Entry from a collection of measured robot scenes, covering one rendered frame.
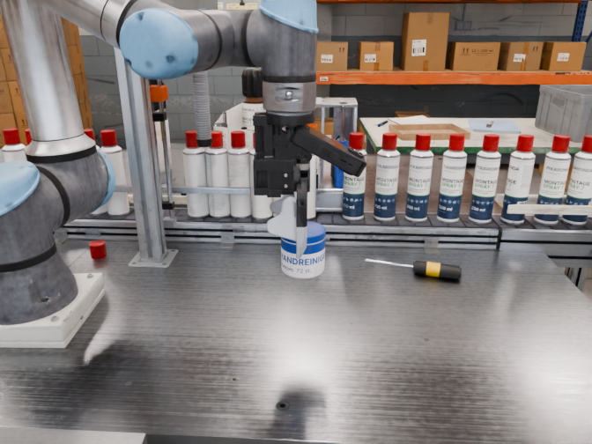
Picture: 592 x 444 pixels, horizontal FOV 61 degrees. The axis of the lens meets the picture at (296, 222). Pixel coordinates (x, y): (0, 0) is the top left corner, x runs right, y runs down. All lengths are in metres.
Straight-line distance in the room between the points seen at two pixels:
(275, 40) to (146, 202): 0.53
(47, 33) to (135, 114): 0.22
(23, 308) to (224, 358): 0.33
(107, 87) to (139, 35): 5.37
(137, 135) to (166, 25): 0.50
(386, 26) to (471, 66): 1.06
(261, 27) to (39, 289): 0.54
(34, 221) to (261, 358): 0.42
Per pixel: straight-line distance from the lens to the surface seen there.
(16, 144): 1.37
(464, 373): 0.82
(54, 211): 0.91
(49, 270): 0.92
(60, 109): 0.94
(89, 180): 0.96
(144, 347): 0.87
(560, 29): 6.15
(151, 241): 1.12
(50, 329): 0.90
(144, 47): 0.61
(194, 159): 1.18
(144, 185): 1.08
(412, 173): 1.18
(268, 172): 0.71
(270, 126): 0.71
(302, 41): 0.69
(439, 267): 1.06
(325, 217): 1.21
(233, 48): 0.71
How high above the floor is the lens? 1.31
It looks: 22 degrees down
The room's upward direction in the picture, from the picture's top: straight up
